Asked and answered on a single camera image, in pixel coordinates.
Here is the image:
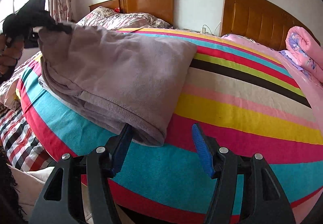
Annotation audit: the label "lilac sweatpants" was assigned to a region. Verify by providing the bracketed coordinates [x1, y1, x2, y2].
[38, 24, 197, 146]

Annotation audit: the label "person's left hand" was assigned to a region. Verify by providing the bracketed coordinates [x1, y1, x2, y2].
[1, 34, 24, 75]

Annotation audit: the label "plaid checked bed sheet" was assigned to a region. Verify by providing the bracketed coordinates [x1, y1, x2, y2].
[1, 105, 55, 172]

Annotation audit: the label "rainbow striped blanket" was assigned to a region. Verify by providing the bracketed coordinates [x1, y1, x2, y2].
[15, 27, 323, 224]

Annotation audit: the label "left wooden headboard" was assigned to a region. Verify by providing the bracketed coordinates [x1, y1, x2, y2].
[89, 0, 174, 25]

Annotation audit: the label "wooden headboard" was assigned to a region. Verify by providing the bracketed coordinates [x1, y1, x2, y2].
[219, 0, 315, 51]
[89, 0, 174, 25]

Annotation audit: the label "rolled pink floral quilt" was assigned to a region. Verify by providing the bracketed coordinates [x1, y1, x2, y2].
[285, 26, 323, 83]

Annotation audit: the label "right wooden headboard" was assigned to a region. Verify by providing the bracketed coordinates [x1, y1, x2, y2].
[219, 0, 315, 51]

